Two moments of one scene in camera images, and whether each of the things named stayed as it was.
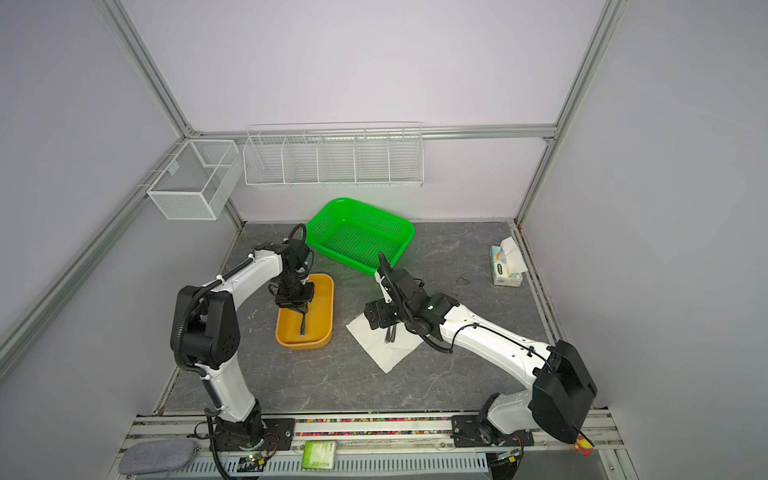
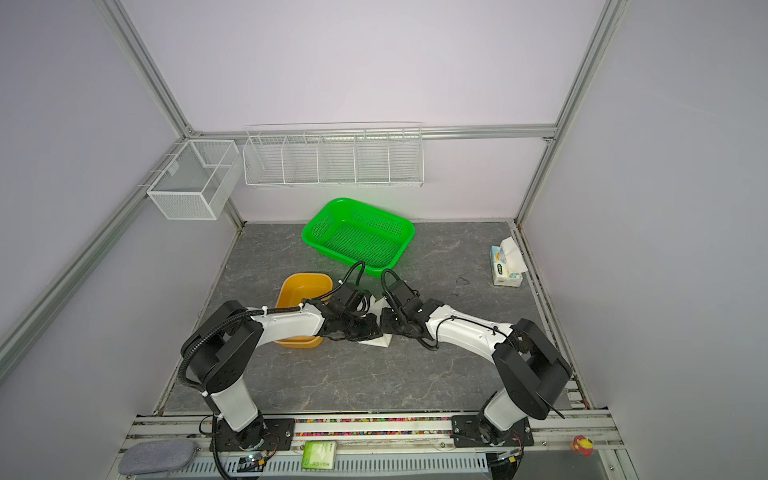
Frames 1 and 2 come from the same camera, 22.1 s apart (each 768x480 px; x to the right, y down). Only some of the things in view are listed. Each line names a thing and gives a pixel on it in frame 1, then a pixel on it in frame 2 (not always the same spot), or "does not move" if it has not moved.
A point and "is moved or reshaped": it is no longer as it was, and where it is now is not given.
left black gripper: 300,304 -> 369,331
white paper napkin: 388,356 is moved or reshaped
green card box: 319,455 does not move
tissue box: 507,264 does not move
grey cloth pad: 156,456 does not move
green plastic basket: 356,234 does not move
